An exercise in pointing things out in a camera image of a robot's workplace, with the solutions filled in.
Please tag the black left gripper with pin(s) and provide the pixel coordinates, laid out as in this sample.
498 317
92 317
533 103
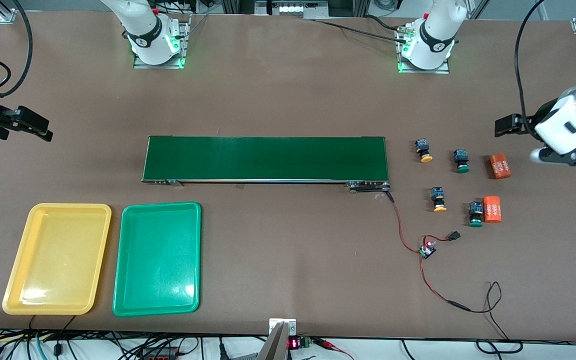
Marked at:
541 116

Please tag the orange cylinder marked 4680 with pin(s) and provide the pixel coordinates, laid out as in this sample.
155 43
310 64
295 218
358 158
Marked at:
500 166
492 209

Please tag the green mushroom push button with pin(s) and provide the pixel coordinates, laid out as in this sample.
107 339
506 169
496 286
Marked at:
461 157
476 210

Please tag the yellow mushroom push button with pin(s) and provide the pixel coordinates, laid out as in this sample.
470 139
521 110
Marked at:
438 196
423 147

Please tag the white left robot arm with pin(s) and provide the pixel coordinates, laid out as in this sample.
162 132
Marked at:
438 30

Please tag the yellow plastic tray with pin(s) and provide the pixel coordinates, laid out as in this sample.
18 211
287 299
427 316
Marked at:
58 260

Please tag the small motor controller board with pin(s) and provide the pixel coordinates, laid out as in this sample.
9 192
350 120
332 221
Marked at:
426 251

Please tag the green plastic tray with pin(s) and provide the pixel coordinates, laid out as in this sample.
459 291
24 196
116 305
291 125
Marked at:
158 260

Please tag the small brown tape piece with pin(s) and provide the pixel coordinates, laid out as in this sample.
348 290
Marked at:
240 186

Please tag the green conveyor belt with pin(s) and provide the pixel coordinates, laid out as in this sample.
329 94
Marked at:
268 157

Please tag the white power strip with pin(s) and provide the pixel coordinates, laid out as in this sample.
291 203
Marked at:
293 9

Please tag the black box with red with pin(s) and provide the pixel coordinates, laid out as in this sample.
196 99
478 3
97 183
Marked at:
160 353

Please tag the red clip lead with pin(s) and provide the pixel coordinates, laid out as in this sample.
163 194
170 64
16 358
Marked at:
330 345

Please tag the red digit display module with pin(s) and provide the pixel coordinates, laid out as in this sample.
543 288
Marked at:
294 343

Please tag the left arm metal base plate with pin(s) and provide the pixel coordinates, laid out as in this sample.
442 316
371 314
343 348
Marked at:
440 70

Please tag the aluminium frame post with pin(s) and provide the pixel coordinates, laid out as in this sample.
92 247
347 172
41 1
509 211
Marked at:
8 15

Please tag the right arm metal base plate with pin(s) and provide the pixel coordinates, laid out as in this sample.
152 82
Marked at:
186 40

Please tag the white mount bracket plate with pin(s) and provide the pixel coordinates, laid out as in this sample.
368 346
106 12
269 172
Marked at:
292 326

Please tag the grey camera mount pole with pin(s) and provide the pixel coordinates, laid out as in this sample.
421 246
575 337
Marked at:
275 345

